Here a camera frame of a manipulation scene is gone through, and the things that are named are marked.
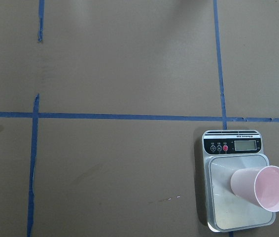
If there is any silver digital kitchen scale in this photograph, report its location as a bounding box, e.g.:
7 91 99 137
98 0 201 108
201 130 276 233

